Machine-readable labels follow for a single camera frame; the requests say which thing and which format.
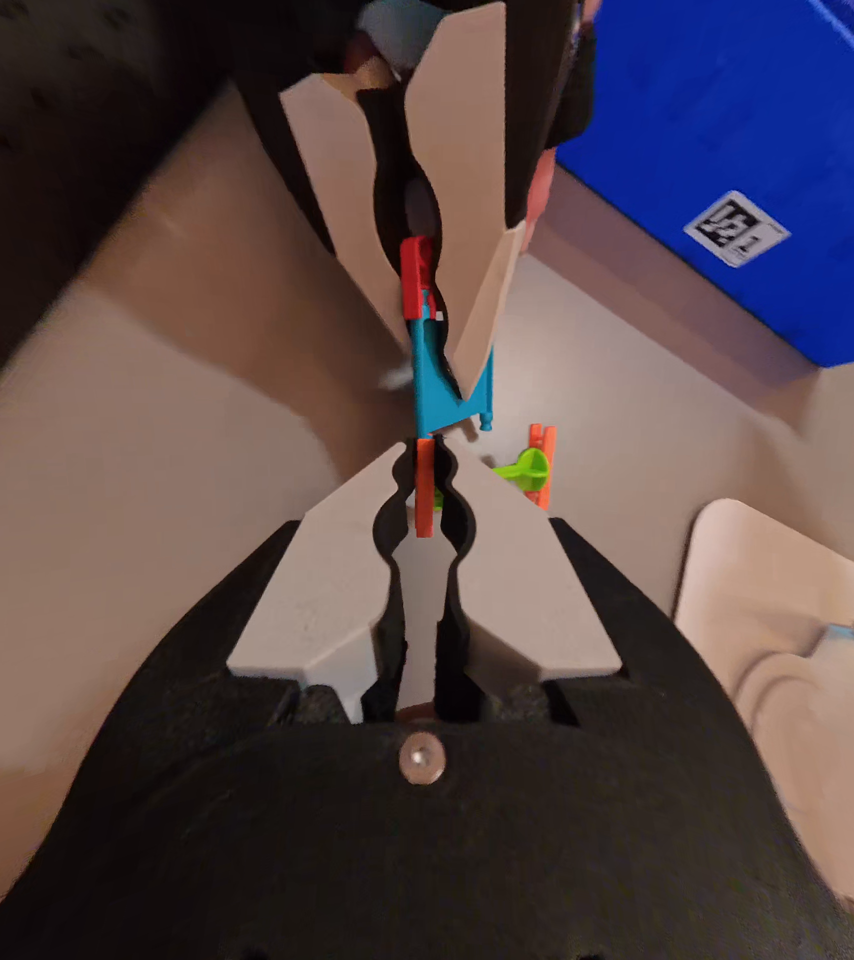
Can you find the red toy connector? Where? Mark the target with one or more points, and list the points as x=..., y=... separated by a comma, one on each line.
x=416, y=270

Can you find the black perforated board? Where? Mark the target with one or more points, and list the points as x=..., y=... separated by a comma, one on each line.
x=37, y=150

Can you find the lime green spool rod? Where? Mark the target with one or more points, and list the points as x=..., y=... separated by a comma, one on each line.
x=528, y=469

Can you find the orange toy clip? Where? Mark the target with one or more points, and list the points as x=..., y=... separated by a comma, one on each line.
x=425, y=487
x=543, y=436

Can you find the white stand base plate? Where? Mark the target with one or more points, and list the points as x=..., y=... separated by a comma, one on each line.
x=757, y=585

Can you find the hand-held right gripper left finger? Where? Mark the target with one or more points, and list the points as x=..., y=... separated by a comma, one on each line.
x=314, y=600

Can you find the blue plastic bin with label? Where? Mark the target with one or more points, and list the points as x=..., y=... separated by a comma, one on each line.
x=697, y=112

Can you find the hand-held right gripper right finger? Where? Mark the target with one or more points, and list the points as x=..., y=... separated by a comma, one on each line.
x=539, y=600

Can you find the teal plastic panel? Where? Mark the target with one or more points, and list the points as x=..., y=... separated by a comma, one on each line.
x=431, y=390

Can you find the person's left hand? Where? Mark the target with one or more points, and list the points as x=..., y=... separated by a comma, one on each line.
x=541, y=187

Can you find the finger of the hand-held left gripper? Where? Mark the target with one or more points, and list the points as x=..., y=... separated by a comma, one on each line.
x=329, y=165
x=472, y=150

